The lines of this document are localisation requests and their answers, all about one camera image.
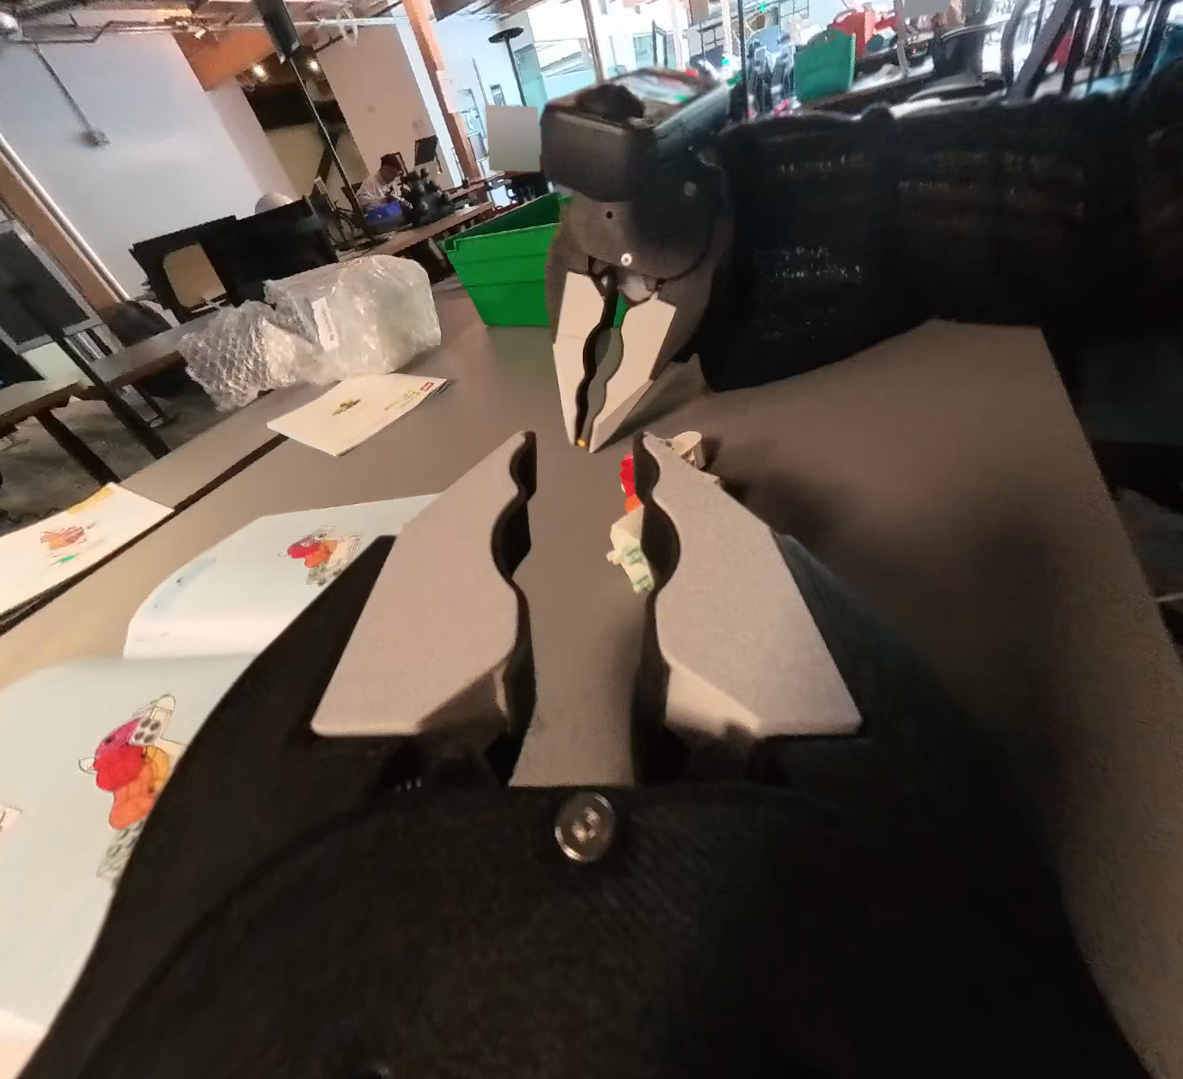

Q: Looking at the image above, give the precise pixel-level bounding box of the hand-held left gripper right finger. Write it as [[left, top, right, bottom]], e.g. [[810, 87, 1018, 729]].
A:
[[641, 434, 863, 743]]

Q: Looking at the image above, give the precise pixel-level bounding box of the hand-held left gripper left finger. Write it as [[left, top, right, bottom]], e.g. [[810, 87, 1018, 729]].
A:
[[311, 429, 539, 739]]

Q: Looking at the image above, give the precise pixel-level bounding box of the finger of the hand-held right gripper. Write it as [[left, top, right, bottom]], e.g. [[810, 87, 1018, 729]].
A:
[[584, 301, 683, 456], [551, 272, 611, 449]]

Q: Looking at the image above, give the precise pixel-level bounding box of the partly built lego model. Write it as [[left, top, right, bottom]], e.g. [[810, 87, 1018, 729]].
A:
[[606, 431, 721, 598]]

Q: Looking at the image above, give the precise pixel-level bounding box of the pale blue lego instruction booklet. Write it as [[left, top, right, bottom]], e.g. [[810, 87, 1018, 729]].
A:
[[122, 493, 441, 659], [0, 656, 261, 1079]]

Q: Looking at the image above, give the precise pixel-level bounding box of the white lego instruction booklet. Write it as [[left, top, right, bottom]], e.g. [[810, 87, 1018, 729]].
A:
[[269, 372, 449, 459], [0, 483, 175, 619]]

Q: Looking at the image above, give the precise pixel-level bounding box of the green plastic bin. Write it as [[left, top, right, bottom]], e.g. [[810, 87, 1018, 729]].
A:
[[442, 192, 629, 331]]

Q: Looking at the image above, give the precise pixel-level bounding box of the long wooden desk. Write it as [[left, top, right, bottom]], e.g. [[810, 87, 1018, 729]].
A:
[[371, 197, 501, 262]]

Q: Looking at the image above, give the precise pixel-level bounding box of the clear plastic bag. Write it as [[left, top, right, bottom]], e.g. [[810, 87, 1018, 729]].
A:
[[264, 256, 444, 386]]

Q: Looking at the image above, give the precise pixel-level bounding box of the green bag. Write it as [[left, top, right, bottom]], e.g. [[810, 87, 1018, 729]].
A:
[[793, 31, 860, 106]]

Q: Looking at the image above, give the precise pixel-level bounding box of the bubble wrap sheet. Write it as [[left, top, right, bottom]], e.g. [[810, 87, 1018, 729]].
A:
[[179, 302, 307, 414]]

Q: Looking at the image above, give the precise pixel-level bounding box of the black cane back chair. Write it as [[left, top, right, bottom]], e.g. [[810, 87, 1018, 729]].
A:
[[132, 229, 237, 322]]

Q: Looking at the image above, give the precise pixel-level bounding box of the dark wooden table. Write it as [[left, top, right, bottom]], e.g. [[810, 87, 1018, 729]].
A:
[[79, 317, 224, 461]]

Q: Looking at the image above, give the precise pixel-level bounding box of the black hanging monitor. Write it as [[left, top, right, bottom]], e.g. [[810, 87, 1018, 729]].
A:
[[246, 0, 304, 64]]

